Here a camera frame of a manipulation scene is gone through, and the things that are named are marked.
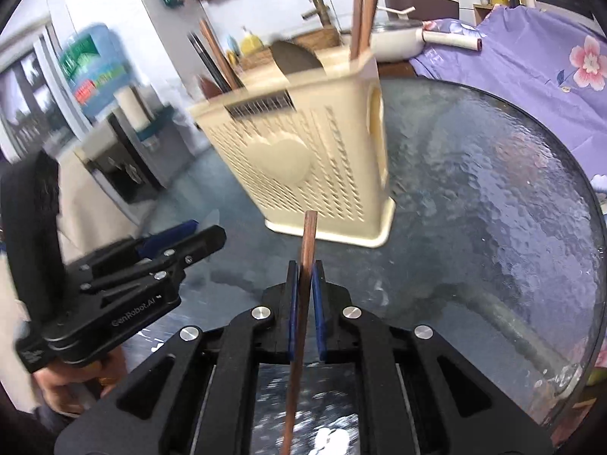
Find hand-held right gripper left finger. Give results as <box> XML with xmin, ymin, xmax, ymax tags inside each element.
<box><xmin>54</xmin><ymin>260</ymin><xmax>304</xmax><ymax>455</ymax></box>

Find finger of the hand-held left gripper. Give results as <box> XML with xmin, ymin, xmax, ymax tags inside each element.
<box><xmin>80</xmin><ymin>225</ymin><xmax>227</xmax><ymax>295</ymax></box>
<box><xmin>90</xmin><ymin>219</ymin><xmax>200</xmax><ymax>276</ymax></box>

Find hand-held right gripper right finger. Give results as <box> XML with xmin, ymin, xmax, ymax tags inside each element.
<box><xmin>310</xmin><ymin>260</ymin><xmax>555</xmax><ymax>455</ymax></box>

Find brown wooden chopstick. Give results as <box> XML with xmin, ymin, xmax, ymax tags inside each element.
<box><xmin>350</xmin><ymin>0</ymin><xmax>366</xmax><ymax>62</ymax></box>
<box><xmin>198</xmin><ymin>18</ymin><xmax>246</xmax><ymax>92</ymax></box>
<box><xmin>280</xmin><ymin>211</ymin><xmax>319</xmax><ymax>455</ymax></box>
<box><xmin>358</xmin><ymin>0</ymin><xmax>387</xmax><ymax>58</ymax></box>

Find cream plastic utensil holder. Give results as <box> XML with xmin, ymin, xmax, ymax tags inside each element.
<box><xmin>187</xmin><ymin>47</ymin><xmax>396</xmax><ymax>248</ymax></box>

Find dark wooden spoon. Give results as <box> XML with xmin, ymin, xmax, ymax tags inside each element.
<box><xmin>197</xmin><ymin>73</ymin><xmax>225</xmax><ymax>100</ymax></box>

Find black chopstick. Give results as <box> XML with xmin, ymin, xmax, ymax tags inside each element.
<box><xmin>188</xmin><ymin>32</ymin><xmax>234</xmax><ymax>94</ymax></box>

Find person's left hand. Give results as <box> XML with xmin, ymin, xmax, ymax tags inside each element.
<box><xmin>33</xmin><ymin>346</ymin><xmax>131</xmax><ymax>415</ymax></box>

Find water dispenser cabinet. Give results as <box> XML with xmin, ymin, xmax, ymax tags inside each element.
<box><xmin>78</xmin><ymin>109</ymin><xmax>200</xmax><ymax>204</ymax></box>

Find teal towel holder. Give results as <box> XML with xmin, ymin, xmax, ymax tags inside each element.
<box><xmin>137</xmin><ymin>107</ymin><xmax>174</xmax><ymax>147</ymax></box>

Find white paper towel roll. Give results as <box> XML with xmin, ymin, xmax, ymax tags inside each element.
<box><xmin>116</xmin><ymin>84</ymin><xmax>155</xmax><ymax>133</ymax></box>

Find blue water jug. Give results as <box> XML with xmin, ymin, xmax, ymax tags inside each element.
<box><xmin>59</xmin><ymin>23</ymin><xmax>131</xmax><ymax>121</ymax></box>

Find yellow dish soap bottle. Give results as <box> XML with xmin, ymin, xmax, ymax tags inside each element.
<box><xmin>239</xmin><ymin>26</ymin><xmax>264</xmax><ymax>58</ymax></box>

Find wicker basket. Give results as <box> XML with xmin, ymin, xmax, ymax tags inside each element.
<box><xmin>242</xmin><ymin>26</ymin><xmax>342</xmax><ymax>69</ymax></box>

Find wooden counter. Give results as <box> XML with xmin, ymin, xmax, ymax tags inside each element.
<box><xmin>377</xmin><ymin>59</ymin><xmax>418</xmax><ymax>77</ymax></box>

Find bronze faucet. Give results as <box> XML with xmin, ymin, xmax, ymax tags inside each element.
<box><xmin>302</xmin><ymin>0</ymin><xmax>335</xmax><ymax>29</ymax></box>

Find white cooking pot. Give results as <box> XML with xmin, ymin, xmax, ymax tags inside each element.
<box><xmin>370</xmin><ymin>19</ymin><xmax>483</xmax><ymax>62</ymax></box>

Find purple floral cloth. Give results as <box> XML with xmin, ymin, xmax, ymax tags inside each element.
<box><xmin>408</xmin><ymin>5</ymin><xmax>607</xmax><ymax>190</ymax></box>

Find brown and white rice cooker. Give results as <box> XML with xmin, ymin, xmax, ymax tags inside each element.
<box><xmin>383</xmin><ymin>0</ymin><xmax>461</xmax><ymax>22</ymax></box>

